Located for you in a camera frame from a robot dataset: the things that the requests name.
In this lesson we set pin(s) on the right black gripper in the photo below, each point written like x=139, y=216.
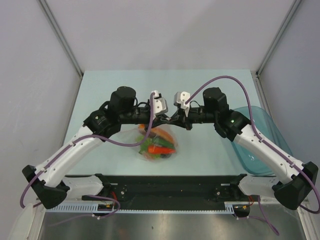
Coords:
x=179, y=118

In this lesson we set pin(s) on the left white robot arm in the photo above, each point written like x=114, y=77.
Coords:
x=48, y=180

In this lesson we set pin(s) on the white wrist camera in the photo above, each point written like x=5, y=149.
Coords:
x=180, y=99
x=158, y=104

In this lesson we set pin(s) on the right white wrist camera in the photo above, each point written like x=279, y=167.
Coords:
x=180, y=99

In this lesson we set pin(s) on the green toy chili pepper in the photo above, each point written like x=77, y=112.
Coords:
x=162, y=142

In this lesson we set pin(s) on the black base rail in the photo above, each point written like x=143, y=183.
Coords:
x=175, y=193

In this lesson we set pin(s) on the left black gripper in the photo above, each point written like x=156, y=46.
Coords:
x=160, y=119

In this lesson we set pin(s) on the dark purple toy fruit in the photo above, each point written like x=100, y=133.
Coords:
x=166, y=156

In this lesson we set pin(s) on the red toy carrot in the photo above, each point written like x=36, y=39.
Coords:
x=151, y=148

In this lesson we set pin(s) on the aluminium frame profile right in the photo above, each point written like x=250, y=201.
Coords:
x=303, y=176

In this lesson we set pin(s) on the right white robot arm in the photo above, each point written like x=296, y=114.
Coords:
x=237, y=128

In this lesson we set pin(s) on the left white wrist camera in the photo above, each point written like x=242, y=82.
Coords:
x=158, y=104

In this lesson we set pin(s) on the clear zip top bag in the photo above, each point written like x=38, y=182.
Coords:
x=132, y=135

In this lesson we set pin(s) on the green toy grapes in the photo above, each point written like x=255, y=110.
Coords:
x=151, y=157

